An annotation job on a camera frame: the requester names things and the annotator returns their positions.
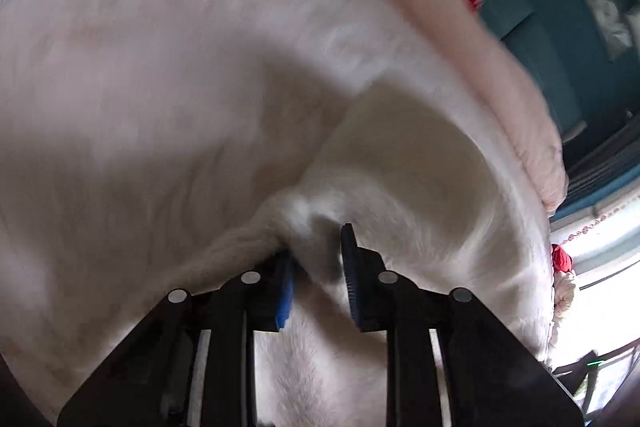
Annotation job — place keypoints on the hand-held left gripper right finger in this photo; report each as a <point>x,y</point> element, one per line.
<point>350,277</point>

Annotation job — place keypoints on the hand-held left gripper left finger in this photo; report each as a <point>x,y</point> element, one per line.
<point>284,302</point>

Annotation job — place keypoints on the cream cloth on windowsill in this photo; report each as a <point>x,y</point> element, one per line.
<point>565,297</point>

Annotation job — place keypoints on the window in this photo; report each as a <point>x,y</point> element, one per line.
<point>605,267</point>

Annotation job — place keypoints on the red cloth on windowsill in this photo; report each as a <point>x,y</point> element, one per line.
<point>562,259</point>

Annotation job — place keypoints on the dark striped curtain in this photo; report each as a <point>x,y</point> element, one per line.
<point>605,157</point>

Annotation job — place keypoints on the pink duvet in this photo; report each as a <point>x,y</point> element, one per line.
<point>495,72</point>

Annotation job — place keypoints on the teal upholstered headboard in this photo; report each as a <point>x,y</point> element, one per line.
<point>545,22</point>

